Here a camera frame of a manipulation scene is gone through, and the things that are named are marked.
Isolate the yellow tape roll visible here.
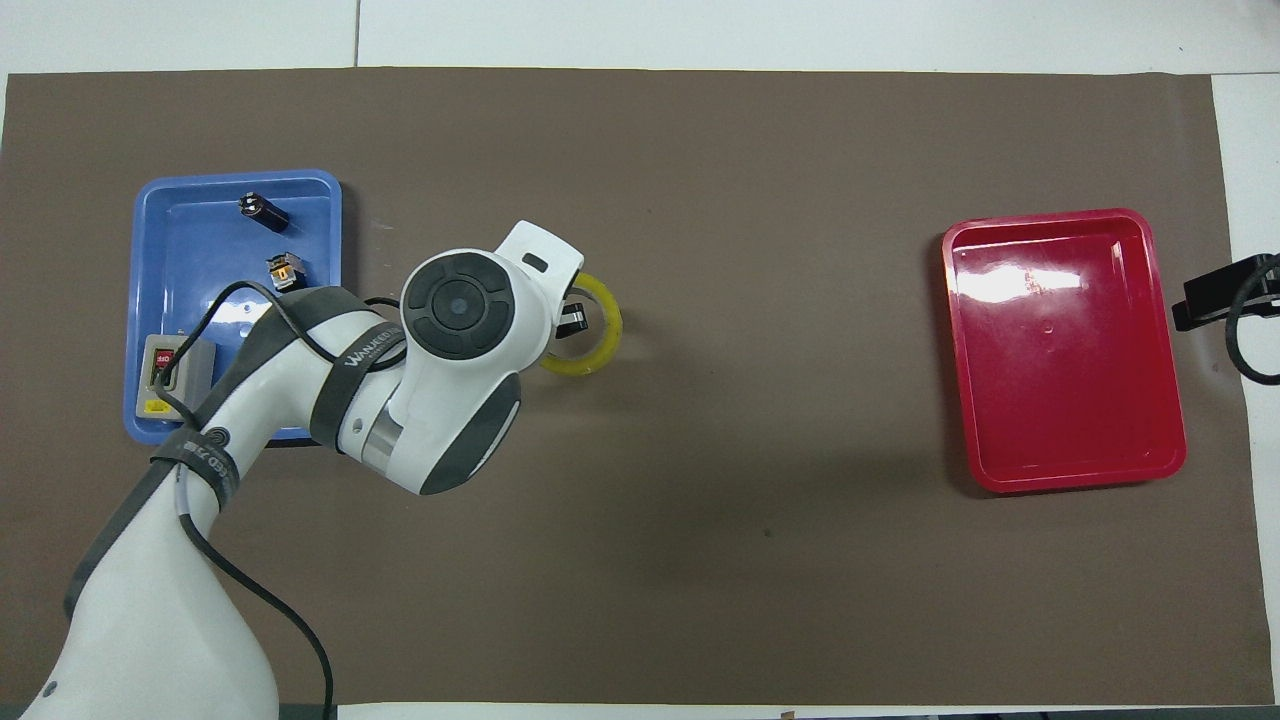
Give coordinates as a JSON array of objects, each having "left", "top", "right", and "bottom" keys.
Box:
[{"left": 539, "top": 271, "right": 624, "bottom": 380}]

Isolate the red plastic tray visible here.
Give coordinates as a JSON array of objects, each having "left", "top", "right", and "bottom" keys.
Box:
[{"left": 940, "top": 207, "right": 1189, "bottom": 495}]

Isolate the small black plug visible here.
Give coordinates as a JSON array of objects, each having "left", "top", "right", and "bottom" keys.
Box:
[{"left": 237, "top": 192, "right": 292, "bottom": 234}]

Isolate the blue plastic tray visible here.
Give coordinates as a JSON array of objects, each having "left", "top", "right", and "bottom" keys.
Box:
[{"left": 124, "top": 169, "right": 345, "bottom": 449}]

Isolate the grey switch box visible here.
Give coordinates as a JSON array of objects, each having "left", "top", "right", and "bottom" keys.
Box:
[{"left": 139, "top": 332, "right": 218, "bottom": 422}]

